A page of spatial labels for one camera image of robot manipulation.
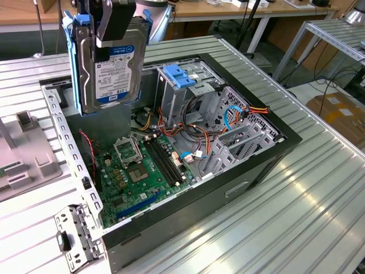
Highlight metal socket cover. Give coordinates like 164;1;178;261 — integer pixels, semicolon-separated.
112;135;144;168

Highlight metal slat side table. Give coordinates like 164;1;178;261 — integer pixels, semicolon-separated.
272;19;365;83

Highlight orange red yellow power wire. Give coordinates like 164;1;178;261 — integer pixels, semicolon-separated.
199;104;271;160

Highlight short blue data wire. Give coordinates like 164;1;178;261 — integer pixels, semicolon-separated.
180;150;206;164

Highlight blue expansion slot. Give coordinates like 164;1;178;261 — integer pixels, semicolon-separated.
115;190;163;220

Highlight grey power supply unit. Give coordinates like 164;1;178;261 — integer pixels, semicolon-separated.
61;85;133;146

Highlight black tripod stand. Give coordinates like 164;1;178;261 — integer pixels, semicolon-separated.
236;0;262;55

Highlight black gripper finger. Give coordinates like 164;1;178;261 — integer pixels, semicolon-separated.
88;0;137;62

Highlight green motherboard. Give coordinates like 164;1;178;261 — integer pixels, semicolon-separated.
95;134;197;229

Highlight grey parts rack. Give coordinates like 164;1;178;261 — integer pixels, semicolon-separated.
0;111;63;202

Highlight hinged metal slot bracket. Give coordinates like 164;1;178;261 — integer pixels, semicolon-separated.
54;203;105;272

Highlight black case fan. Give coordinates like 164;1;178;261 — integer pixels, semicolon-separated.
76;130;102;192

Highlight green RAM stick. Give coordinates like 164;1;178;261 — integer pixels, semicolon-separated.
0;161;23;177

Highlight long blue data wire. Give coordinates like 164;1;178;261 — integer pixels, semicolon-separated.
224;106;250;132

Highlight blue plastic drive latch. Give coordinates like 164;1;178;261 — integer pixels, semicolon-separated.
164;65;197;89

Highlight black open PC case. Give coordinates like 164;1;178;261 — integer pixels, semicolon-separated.
38;53;303;274

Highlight red black fan wire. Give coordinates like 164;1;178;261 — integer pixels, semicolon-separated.
78;130;99;156

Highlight red orange wire bundle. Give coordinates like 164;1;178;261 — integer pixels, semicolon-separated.
157;107;185;139

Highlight metal optical drive cage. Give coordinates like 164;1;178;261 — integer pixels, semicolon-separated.
156;61;226;128

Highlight brown cardboard box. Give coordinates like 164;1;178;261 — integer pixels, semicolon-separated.
306;91;365;149

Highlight hard disk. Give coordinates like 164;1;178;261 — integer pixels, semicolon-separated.
62;10;151;117

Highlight black RAM slot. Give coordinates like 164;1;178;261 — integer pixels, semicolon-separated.
142;136;178;188
150;135;185;185

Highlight CPU socket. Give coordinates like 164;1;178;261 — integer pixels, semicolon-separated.
127;164;151;183

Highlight black wire bundle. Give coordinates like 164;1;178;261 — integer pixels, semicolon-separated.
182;95;226;143

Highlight yellow black power wires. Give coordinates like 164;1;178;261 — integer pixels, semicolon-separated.
133;106;157;131

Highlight metal disk bay cage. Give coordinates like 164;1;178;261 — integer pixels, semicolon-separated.
199;85;286;180

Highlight wooden desk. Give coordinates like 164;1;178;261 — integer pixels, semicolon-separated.
0;0;340;55

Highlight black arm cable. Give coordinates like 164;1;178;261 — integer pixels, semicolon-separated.
33;0;46;59

